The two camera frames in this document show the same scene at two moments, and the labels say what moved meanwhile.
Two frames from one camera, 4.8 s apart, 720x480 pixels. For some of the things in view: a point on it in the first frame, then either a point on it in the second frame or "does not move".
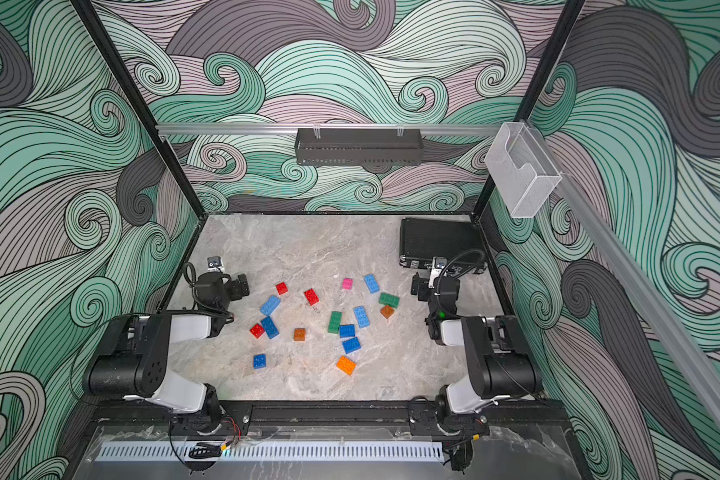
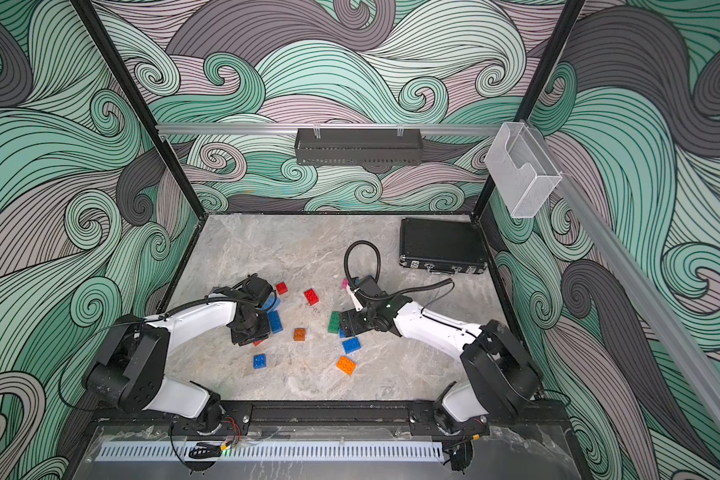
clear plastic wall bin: (522, 171) does not move
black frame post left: (102, 38) does not move
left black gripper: (234, 286) to (241, 338)
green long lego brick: (335, 321) does not move
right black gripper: (423, 283) to (349, 318)
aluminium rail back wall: (325, 129) does not move
